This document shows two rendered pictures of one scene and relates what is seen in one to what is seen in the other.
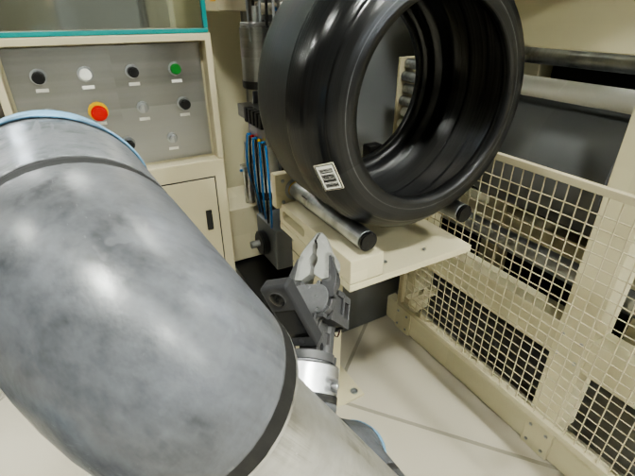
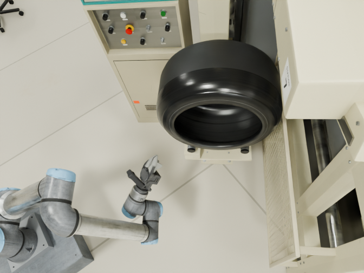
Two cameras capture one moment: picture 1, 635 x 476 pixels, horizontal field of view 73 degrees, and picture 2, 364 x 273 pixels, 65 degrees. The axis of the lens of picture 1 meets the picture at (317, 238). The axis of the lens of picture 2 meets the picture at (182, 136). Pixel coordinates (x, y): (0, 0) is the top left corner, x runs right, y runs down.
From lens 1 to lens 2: 114 cm
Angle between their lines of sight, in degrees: 45
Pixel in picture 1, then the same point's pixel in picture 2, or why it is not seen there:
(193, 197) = not seen: hidden behind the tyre
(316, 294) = (145, 175)
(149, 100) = (151, 25)
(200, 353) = (58, 229)
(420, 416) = (248, 186)
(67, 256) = (46, 217)
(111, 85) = (134, 19)
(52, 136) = (51, 188)
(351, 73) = (169, 118)
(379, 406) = (235, 172)
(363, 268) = (190, 155)
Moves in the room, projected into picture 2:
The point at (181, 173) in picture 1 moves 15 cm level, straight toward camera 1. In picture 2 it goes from (164, 56) to (158, 73)
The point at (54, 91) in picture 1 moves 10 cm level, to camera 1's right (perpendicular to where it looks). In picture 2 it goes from (111, 20) to (124, 25)
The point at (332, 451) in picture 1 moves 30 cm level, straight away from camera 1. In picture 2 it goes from (92, 233) to (138, 177)
